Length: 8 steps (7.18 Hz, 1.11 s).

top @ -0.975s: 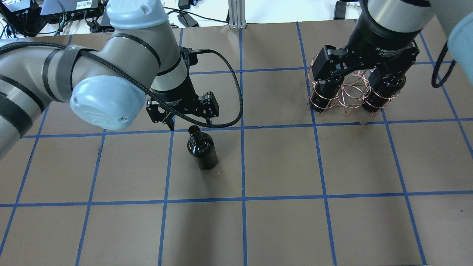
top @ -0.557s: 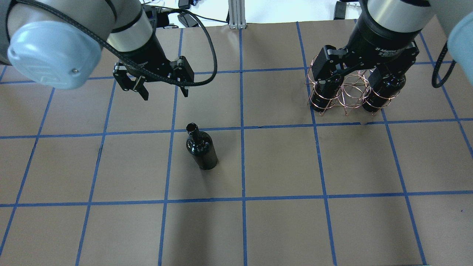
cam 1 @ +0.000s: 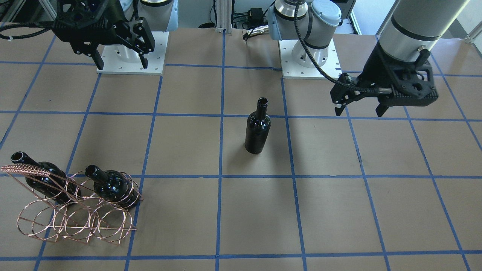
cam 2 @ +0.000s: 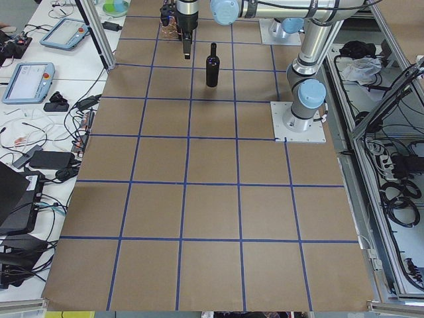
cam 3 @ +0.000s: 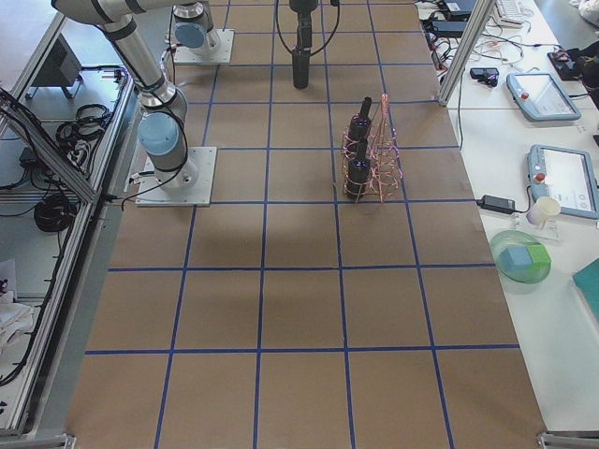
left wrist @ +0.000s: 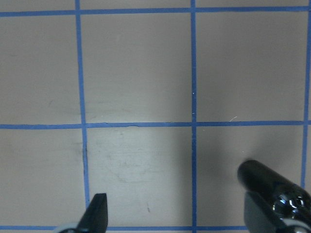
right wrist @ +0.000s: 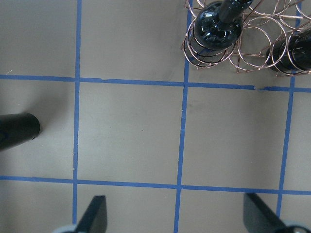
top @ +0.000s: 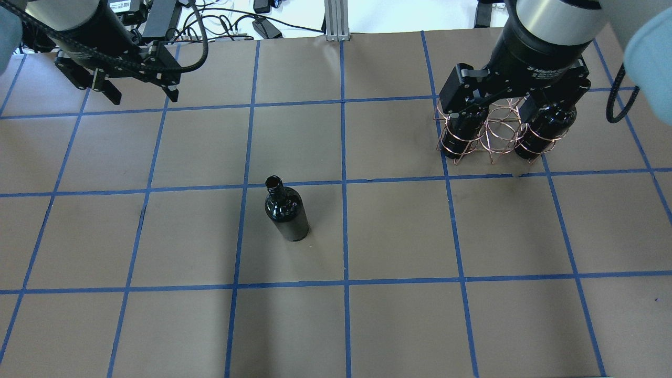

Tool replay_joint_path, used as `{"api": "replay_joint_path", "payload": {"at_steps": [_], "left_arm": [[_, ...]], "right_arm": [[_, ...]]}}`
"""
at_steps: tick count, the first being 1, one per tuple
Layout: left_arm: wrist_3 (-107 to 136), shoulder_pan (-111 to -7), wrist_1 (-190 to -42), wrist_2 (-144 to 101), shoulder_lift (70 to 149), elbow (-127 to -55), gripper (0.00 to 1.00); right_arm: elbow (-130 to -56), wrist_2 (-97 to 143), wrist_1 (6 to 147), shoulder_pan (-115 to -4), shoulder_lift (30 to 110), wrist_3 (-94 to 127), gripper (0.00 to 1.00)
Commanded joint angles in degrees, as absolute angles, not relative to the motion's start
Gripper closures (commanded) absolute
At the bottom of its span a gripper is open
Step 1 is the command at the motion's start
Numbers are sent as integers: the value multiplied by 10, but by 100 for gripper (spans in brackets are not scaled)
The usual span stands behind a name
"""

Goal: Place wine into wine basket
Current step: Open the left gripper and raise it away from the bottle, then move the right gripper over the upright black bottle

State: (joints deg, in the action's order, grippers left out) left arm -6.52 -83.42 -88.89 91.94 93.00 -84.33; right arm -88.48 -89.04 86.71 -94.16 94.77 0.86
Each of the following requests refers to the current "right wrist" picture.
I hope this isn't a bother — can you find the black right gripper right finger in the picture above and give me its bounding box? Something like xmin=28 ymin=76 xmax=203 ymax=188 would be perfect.
xmin=243 ymin=193 xmax=287 ymax=233

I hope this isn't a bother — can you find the dark bottle in basket outer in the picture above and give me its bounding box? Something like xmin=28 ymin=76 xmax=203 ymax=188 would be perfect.
xmin=266 ymin=29 xmax=311 ymax=73

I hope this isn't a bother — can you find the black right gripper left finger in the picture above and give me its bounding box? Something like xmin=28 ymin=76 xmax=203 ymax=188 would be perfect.
xmin=74 ymin=196 xmax=107 ymax=233

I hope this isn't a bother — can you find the dark bottle in basket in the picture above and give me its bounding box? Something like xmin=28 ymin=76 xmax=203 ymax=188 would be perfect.
xmin=185 ymin=0 xmax=252 ymax=68
xmin=266 ymin=29 xmax=311 ymax=73

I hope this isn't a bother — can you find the dark bottle in basket inner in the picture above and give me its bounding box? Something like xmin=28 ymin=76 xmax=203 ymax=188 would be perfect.
xmin=185 ymin=0 xmax=252 ymax=68

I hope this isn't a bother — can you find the dark green wine bottle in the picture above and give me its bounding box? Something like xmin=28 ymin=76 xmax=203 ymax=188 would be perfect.
xmin=0 ymin=113 xmax=41 ymax=151

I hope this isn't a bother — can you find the copper wire wine basket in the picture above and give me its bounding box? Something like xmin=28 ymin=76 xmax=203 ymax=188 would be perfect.
xmin=181 ymin=0 xmax=311 ymax=77

